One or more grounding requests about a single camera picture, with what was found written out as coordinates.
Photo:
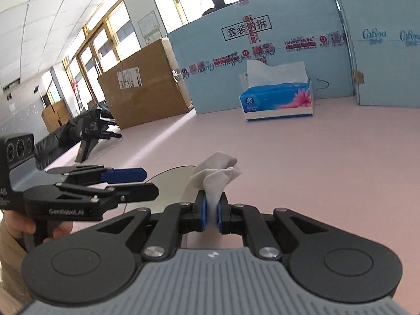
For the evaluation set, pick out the idle black gripper tool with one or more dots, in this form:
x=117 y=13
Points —
x=88 y=131

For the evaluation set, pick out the person's left forearm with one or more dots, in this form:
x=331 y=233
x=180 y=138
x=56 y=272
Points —
x=11 y=269

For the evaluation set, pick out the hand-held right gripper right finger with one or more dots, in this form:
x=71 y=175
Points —
x=220 y=216

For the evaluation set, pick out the black sofa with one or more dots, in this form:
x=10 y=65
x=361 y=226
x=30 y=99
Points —
x=55 y=141

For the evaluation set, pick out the stack of small brown boxes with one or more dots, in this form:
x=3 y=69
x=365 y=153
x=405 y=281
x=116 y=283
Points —
x=55 y=116

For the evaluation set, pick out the light blue cardboard script logos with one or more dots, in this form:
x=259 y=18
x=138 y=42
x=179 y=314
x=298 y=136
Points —
x=387 y=72

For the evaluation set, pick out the large brown cardboard box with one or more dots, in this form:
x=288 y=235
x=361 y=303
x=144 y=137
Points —
x=144 y=98

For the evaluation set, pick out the white tissue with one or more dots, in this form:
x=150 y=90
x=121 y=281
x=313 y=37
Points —
x=216 y=170

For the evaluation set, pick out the white wall notice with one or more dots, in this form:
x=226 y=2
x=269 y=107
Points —
x=149 y=28

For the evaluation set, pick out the blue floral tissue box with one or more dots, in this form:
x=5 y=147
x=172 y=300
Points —
x=275 y=101

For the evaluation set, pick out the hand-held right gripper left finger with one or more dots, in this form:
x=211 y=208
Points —
x=203 y=213

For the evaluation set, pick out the person's left hand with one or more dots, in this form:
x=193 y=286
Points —
x=14 y=224

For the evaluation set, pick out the dark metal bowl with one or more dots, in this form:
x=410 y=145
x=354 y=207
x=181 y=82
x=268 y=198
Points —
x=174 y=188

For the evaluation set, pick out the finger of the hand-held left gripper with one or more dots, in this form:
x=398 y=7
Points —
x=137 y=192
x=124 y=175

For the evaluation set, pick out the light blue cardboard red tape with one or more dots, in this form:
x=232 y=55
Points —
x=213 y=82

